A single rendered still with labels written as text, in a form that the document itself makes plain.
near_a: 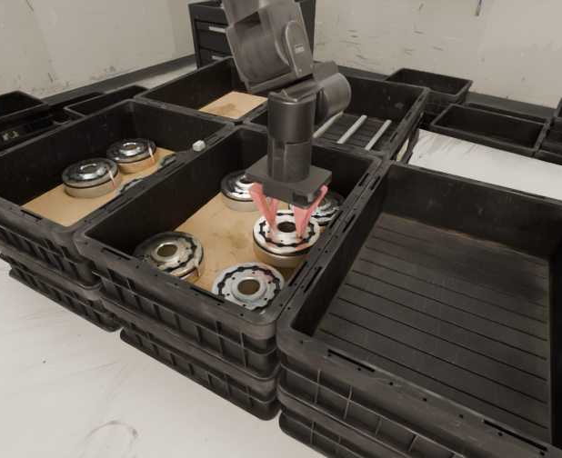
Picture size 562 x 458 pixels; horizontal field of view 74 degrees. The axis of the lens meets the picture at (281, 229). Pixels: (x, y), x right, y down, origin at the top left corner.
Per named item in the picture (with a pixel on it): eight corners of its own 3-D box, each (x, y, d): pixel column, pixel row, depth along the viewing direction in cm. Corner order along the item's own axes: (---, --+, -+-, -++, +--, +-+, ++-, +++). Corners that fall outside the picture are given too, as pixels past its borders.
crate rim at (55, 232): (71, 250, 49) (65, 236, 48) (-54, 190, 60) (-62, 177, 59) (239, 134, 77) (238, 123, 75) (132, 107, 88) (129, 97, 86)
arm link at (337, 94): (228, 49, 44) (282, 23, 38) (286, 33, 51) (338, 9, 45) (263, 145, 48) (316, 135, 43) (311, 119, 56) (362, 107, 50)
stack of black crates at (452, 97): (449, 155, 227) (474, 80, 199) (433, 177, 208) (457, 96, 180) (387, 138, 245) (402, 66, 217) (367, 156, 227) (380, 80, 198)
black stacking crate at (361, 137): (373, 213, 72) (384, 160, 65) (243, 174, 83) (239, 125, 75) (419, 134, 99) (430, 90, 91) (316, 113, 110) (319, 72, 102)
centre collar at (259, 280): (257, 308, 48) (256, 304, 47) (224, 296, 49) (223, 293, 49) (273, 282, 51) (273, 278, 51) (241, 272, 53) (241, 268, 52)
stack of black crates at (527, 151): (507, 211, 184) (548, 124, 155) (492, 243, 165) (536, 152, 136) (426, 184, 202) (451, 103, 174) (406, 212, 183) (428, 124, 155)
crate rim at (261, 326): (268, 345, 38) (267, 331, 37) (72, 250, 49) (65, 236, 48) (382, 170, 65) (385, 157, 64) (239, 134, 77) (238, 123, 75)
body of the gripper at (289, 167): (268, 164, 56) (269, 115, 51) (331, 183, 52) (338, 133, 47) (244, 183, 51) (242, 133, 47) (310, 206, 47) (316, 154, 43)
